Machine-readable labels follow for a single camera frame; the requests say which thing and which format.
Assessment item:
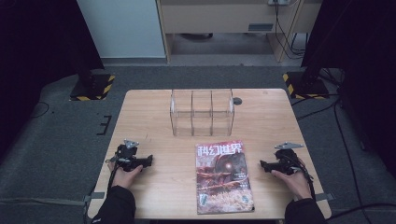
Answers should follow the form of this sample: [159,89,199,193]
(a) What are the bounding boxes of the long black floor cable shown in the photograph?
[332,101,375,224]

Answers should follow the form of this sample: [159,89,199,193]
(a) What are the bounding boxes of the black hanging desk cables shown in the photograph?
[273,0,309,61]

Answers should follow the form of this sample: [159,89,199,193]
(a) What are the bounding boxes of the thin black floor cable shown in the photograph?
[30,101,50,119]

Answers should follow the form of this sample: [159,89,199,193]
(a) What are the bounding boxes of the light wooden desk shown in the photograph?
[155,0,323,64]

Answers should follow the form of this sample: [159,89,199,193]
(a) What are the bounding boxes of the person's left hand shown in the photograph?
[107,161,145,190]

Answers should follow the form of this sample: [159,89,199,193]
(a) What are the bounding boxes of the person's right hand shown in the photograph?
[270,158,313,202]

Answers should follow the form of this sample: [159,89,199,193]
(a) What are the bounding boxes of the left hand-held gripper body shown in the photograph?
[106,138,145,173]

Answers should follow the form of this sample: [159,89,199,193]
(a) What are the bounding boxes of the black stand base striped edge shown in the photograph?
[69,73,117,103]
[282,70,331,101]

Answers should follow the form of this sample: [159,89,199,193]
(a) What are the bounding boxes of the hand-held gripper cable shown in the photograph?
[106,157,123,195]
[289,152,317,201]

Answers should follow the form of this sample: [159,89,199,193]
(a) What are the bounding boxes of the red illustrated magazine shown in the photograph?
[194,139,256,216]

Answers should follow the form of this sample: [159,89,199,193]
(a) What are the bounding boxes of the grey table strap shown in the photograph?
[0,191,106,207]
[314,192,335,202]

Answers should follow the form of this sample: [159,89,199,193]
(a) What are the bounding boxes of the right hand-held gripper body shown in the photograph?
[271,142,305,176]

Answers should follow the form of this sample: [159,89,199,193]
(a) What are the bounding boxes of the clear acrylic divided rack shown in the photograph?
[169,89,235,137]

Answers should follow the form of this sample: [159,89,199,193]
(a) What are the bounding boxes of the dark curtain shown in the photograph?
[300,0,396,180]
[0,0,106,164]

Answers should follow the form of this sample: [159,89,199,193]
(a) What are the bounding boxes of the white cabinet panel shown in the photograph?
[76,0,166,60]

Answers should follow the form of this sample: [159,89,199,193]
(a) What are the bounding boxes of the right hand-held gripper cable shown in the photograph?
[289,152,317,201]

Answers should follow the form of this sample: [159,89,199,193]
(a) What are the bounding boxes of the left hand-held gripper cable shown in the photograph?
[106,157,123,195]

